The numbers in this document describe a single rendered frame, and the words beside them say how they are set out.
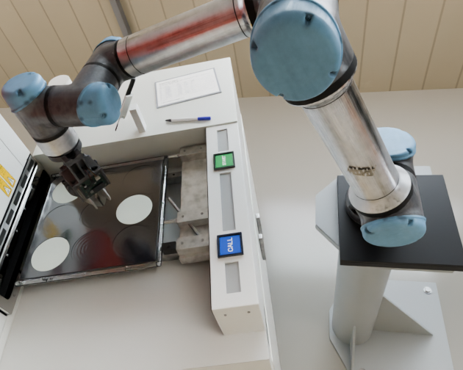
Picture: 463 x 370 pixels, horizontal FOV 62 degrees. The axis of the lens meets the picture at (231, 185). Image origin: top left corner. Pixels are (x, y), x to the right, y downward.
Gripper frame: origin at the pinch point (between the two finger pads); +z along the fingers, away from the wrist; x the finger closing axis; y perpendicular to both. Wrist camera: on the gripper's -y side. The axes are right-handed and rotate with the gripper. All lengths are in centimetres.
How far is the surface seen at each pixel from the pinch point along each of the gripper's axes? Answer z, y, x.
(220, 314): 5.6, 41.1, 3.5
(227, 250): 2.8, 32.8, 13.3
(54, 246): 9.2, -5.4, -15.3
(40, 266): 9.1, -2.3, -20.5
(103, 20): 35, -175, 78
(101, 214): 9.3, -4.8, -1.2
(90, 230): 9.2, -2.3, -6.1
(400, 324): 89, 58, 62
